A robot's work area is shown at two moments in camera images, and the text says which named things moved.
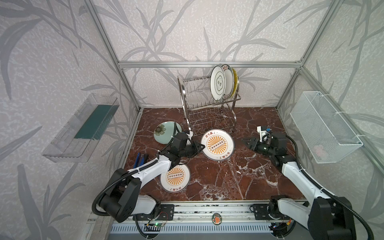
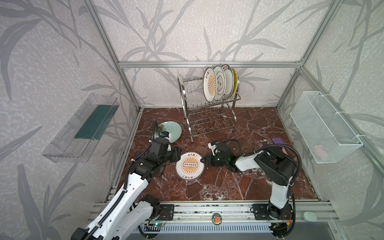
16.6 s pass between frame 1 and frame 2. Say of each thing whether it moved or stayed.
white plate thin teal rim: stayed
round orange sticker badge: stayed
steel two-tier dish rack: stayed
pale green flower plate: stayed
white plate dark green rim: stayed
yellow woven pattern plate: stayed
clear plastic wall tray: stayed
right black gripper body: moved
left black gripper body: moved
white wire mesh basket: stayed
